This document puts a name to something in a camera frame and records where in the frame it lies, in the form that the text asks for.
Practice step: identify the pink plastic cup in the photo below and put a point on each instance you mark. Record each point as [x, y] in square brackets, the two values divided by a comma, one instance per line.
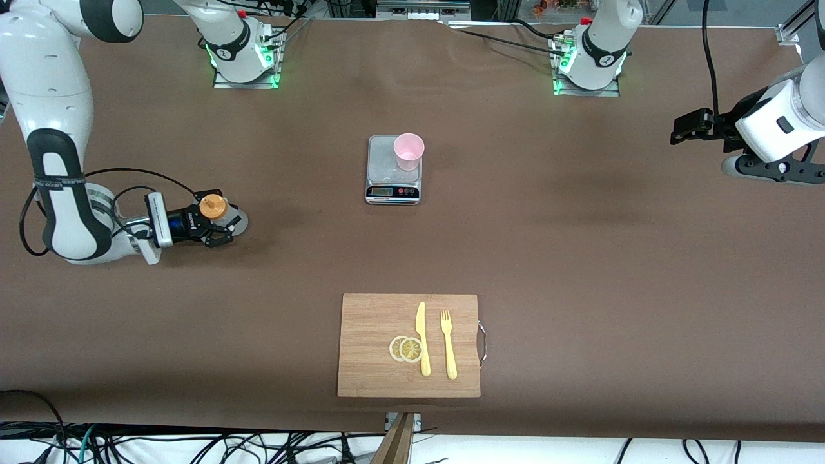
[408, 151]

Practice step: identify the clear sauce bottle orange cap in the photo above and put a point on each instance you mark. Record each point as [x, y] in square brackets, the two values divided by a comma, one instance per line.
[213, 206]

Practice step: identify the wooden cutting board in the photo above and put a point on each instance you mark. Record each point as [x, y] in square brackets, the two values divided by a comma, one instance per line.
[367, 348]

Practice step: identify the aluminium frame corner bracket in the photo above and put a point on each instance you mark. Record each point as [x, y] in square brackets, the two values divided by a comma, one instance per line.
[787, 32]

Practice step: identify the metal table edge bracket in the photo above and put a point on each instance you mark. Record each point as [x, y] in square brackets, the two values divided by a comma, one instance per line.
[417, 422]

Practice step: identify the grey metal frame rail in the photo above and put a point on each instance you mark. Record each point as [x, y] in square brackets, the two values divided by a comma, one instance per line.
[422, 8]

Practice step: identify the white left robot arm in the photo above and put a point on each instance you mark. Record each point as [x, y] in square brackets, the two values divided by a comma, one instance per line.
[606, 38]

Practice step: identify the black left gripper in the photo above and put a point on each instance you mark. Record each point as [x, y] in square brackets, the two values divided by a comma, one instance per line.
[723, 124]

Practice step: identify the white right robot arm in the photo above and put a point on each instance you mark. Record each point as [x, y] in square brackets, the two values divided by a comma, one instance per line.
[58, 96]

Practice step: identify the silver digital kitchen scale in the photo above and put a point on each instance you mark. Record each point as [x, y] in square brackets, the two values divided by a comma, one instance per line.
[387, 174]

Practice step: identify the yellow lemon slice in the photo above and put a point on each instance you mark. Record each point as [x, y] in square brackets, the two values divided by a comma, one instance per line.
[411, 350]
[394, 348]

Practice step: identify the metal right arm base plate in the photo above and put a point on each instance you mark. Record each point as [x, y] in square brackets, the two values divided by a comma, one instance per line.
[222, 84]

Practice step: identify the wooden post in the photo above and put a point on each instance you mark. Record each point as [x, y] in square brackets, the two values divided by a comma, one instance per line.
[394, 448]

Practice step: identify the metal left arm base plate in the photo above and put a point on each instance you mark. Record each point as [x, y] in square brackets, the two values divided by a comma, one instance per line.
[609, 91]

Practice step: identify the yellow plastic knife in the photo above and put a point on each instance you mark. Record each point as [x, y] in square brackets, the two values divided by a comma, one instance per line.
[425, 354]

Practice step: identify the yellow plastic fork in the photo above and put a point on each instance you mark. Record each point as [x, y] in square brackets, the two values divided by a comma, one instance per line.
[450, 354]

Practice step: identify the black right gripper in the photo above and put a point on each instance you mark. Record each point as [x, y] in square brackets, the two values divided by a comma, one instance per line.
[188, 225]

